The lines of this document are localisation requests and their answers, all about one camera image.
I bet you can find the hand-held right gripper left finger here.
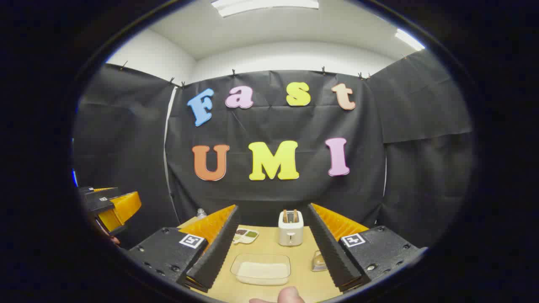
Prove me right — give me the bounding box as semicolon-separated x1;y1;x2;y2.
125;205;240;293

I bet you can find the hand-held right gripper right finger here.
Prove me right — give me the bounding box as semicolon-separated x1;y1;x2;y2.
307;203;428;293

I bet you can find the metal mesh chopstick holder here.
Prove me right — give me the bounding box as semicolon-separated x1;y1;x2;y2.
312;250;328;272

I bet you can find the white divided bean dish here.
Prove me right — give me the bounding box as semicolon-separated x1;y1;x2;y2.
232;228;259;245

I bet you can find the white toaster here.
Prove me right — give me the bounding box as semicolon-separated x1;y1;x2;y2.
278;209;304;247

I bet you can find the black backdrop cloth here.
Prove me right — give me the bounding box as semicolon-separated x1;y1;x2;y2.
72;50;474;249

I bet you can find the long ceiling light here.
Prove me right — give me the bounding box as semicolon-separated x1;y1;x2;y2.
395;29;426;52

